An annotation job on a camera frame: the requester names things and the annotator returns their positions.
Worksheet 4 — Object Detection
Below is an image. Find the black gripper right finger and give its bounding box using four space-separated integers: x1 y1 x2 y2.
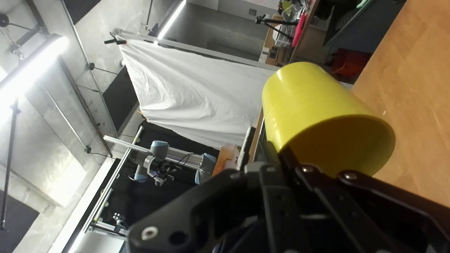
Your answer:
300 165 450 253

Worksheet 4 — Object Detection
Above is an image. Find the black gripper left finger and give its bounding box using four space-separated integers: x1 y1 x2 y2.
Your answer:
259 140 305 253

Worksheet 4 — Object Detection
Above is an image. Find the yellow plastic cup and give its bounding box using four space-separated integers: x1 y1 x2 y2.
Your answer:
262 61 395 177

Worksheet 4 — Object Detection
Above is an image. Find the white hanging sheet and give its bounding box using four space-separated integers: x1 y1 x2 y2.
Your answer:
120 39 273 148

